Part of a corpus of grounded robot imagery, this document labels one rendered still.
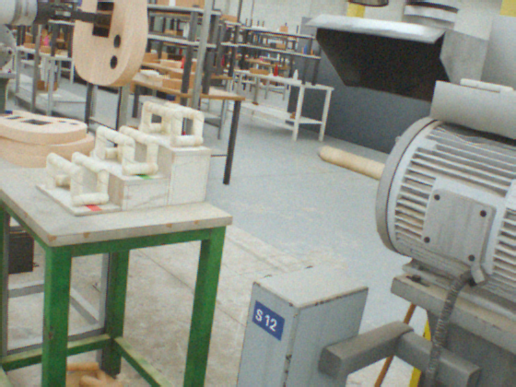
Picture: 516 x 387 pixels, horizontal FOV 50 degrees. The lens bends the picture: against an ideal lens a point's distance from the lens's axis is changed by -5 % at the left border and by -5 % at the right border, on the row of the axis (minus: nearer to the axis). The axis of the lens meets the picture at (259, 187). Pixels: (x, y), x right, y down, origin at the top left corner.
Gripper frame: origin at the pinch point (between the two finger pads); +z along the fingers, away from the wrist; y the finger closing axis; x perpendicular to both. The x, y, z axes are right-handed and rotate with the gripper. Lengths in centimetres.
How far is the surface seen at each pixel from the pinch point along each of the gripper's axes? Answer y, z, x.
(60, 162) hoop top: 0.4, -8.5, -41.0
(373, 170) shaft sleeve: 89, 11, -20
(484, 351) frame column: 122, 0, -39
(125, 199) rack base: 14, 6, -49
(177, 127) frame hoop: 10.1, 24.0, -28.7
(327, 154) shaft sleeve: 77, 11, -20
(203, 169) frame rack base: 14, 33, -41
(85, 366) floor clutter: -17, 15, -125
